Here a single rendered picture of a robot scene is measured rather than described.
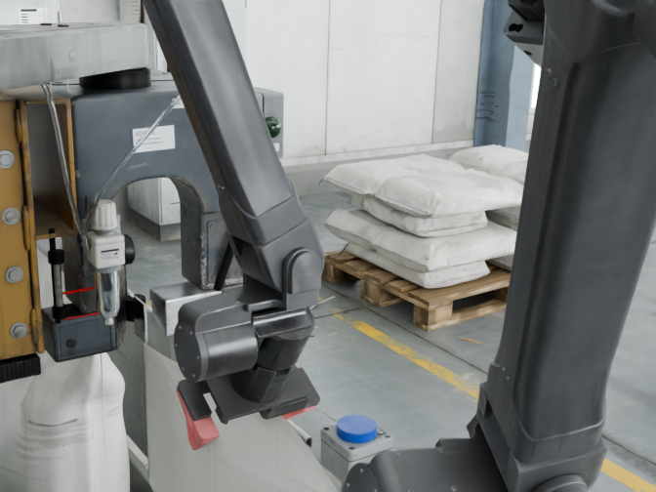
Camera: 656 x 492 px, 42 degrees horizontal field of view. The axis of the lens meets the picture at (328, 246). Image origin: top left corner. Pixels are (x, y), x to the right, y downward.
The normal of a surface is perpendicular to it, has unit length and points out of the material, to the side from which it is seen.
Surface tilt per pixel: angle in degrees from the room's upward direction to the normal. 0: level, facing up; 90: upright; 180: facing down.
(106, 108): 90
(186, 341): 89
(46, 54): 90
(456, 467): 30
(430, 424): 0
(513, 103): 87
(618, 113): 123
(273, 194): 75
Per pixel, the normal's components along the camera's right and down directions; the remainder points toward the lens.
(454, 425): 0.03, -0.96
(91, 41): 0.95, 0.11
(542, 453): 0.18, 0.71
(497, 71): -0.83, 0.15
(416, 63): 0.56, 0.26
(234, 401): 0.33, -0.69
